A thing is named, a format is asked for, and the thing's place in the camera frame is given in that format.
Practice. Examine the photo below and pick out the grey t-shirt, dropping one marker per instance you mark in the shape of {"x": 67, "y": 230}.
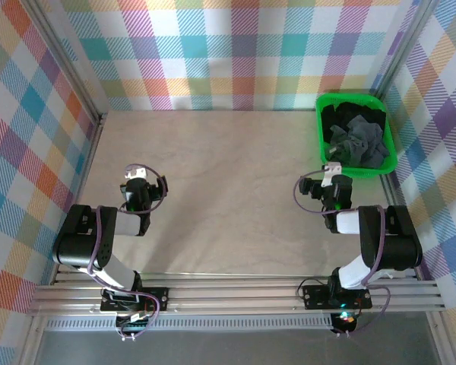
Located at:
{"x": 365, "y": 133}

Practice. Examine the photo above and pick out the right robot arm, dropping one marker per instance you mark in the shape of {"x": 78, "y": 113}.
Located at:
{"x": 399, "y": 243}

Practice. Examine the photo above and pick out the green plastic basket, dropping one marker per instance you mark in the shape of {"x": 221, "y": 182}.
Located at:
{"x": 368, "y": 173}

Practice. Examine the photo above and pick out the aluminium side rail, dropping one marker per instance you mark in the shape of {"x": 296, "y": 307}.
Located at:
{"x": 393, "y": 194}
{"x": 93, "y": 144}

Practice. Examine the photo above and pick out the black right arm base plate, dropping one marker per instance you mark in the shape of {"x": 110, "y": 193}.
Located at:
{"x": 315, "y": 296}

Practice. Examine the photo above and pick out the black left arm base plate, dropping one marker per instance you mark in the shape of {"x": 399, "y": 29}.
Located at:
{"x": 159, "y": 294}

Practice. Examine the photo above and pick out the narrow aluminium rail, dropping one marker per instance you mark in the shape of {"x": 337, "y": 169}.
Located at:
{"x": 232, "y": 277}

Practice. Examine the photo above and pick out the wide aluminium base rail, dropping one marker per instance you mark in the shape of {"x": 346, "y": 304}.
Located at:
{"x": 232, "y": 296}

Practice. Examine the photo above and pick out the aluminium frame post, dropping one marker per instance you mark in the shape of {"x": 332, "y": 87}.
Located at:
{"x": 401, "y": 47}
{"x": 65, "y": 57}

